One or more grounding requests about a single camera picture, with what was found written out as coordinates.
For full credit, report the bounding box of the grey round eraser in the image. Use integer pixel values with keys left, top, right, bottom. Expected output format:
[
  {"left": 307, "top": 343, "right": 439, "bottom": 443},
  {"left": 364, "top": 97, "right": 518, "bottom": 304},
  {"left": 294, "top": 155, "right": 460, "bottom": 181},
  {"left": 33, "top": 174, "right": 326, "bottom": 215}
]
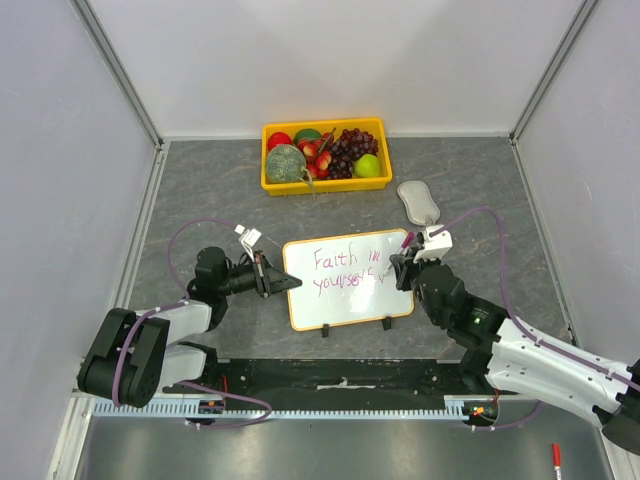
[{"left": 397, "top": 180, "right": 440, "bottom": 227}]

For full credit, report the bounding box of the yellow framed whiteboard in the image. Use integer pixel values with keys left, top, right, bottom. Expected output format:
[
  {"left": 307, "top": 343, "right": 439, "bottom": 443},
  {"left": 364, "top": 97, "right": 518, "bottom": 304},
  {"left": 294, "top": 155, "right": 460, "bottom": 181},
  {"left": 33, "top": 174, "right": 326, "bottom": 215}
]
[{"left": 283, "top": 229, "right": 414, "bottom": 332}]

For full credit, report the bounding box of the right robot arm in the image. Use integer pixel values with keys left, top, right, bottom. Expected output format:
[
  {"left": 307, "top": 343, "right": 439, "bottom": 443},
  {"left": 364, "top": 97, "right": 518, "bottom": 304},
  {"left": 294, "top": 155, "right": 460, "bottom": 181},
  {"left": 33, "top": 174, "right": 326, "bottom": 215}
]
[{"left": 390, "top": 254, "right": 639, "bottom": 454}]

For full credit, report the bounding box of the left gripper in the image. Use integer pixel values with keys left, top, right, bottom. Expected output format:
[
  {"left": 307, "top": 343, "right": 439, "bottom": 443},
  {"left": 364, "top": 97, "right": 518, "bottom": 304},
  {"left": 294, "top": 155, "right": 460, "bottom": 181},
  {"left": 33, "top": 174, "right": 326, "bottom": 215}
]
[{"left": 218, "top": 250, "right": 300, "bottom": 297}]

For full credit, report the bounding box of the yellow plastic bin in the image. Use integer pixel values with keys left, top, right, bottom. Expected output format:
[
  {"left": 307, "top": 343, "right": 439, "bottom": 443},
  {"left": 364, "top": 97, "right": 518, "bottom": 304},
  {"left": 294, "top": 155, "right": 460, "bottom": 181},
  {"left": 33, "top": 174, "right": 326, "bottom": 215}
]
[{"left": 260, "top": 117, "right": 393, "bottom": 196}]

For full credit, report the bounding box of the red apple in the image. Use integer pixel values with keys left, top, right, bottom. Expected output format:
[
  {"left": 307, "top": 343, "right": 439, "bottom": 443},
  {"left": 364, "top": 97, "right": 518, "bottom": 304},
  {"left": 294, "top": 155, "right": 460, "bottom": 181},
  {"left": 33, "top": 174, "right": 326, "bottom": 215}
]
[{"left": 267, "top": 131, "right": 292, "bottom": 152}]

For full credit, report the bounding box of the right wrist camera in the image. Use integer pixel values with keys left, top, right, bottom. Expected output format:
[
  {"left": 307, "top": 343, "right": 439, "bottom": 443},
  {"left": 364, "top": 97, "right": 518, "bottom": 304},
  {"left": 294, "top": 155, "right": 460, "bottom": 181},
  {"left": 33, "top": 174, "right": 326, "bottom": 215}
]
[{"left": 413, "top": 225, "right": 453, "bottom": 263}]

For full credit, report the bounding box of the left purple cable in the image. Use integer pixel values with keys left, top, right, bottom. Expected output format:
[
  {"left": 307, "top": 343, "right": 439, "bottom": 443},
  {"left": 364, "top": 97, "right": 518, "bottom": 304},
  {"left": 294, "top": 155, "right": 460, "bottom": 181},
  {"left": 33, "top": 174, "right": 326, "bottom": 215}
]
[{"left": 112, "top": 218, "right": 274, "bottom": 430}]

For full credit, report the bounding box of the green pear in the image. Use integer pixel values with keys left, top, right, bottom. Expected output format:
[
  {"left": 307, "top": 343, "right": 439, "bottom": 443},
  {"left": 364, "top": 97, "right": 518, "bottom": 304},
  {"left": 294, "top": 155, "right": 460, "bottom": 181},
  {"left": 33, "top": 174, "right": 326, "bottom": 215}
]
[{"left": 354, "top": 154, "right": 381, "bottom": 178}]

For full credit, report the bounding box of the red marker pen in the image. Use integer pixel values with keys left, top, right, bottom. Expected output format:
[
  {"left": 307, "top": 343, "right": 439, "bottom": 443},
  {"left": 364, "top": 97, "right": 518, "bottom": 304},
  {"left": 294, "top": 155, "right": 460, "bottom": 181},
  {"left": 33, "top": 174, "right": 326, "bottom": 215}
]
[{"left": 552, "top": 443, "right": 562, "bottom": 480}]

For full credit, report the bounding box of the dark purple grape bunch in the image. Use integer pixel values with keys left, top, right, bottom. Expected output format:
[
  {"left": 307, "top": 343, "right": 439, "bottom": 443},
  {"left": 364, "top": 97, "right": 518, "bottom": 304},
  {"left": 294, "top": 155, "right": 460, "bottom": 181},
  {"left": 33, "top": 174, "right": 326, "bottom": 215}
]
[{"left": 328, "top": 128, "right": 379, "bottom": 180}]

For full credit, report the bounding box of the red yellow cherry bunch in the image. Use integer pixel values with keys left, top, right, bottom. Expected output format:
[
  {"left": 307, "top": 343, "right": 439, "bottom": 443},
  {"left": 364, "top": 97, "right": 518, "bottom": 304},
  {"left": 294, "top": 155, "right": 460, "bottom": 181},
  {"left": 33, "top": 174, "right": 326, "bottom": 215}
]
[{"left": 297, "top": 132, "right": 335, "bottom": 180}]

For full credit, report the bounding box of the white marker with magenta cap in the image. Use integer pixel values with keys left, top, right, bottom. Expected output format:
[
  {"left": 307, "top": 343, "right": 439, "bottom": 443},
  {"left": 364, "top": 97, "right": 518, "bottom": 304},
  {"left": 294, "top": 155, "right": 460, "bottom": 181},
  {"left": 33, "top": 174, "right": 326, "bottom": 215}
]
[{"left": 384, "top": 232, "right": 415, "bottom": 275}]

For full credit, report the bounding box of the green netted melon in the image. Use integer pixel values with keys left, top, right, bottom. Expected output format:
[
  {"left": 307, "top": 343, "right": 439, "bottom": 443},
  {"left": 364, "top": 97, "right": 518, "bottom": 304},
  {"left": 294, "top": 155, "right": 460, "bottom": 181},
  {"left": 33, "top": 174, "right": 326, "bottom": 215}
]
[{"left": 265, "top": 144, "right": 307, "bottom": 184}]

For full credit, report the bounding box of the slotted cable duct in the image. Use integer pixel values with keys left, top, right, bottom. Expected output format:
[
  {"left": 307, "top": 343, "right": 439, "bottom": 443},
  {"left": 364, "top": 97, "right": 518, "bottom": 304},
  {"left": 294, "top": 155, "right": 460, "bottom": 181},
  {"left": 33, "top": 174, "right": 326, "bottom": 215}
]
[{"left": 92, "top": 397, "right": 469, "bottom": 421}]

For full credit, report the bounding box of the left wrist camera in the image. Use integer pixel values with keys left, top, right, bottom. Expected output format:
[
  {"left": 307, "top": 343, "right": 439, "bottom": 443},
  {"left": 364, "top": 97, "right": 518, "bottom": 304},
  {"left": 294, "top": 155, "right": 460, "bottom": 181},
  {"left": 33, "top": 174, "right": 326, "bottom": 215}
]
[{"left": 234, "top": 224, "right": 262, "bottom": 262}]

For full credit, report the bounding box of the green orange mango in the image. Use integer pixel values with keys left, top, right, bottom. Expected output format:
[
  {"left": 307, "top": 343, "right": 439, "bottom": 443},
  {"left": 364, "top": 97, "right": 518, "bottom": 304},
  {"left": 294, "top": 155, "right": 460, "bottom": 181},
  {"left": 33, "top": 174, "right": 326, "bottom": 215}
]
[{"left": 293, "top": 128, "right": 322, "bottom": 146}]

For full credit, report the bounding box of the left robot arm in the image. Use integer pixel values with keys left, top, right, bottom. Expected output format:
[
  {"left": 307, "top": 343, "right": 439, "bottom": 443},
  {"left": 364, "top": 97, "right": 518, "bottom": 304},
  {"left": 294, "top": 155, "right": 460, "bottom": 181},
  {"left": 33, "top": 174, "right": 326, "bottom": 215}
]
[{"left": 77, "top": 247, "right": 303, "bottom": 408}]

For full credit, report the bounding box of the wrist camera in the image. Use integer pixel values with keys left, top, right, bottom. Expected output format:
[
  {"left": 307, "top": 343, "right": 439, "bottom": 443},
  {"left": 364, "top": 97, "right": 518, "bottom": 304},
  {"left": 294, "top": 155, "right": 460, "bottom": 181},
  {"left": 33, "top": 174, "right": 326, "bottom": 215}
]
[
  {"left": 234, "top": 224, "right": 262, "bottom": 262},
  {"left": 413, "top": 225, "right": 453, "bottom": 263}
]

